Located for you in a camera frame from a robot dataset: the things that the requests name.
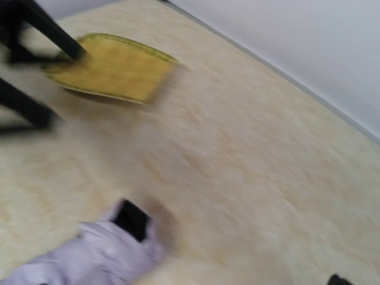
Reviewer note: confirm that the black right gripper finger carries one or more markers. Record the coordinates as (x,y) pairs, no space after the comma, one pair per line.
(335,279)

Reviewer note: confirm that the lilac folding umbrella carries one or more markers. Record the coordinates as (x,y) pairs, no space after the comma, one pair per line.
(119,248)

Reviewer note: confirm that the woven bamboo tray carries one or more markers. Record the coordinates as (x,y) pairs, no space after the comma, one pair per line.
(114,67)

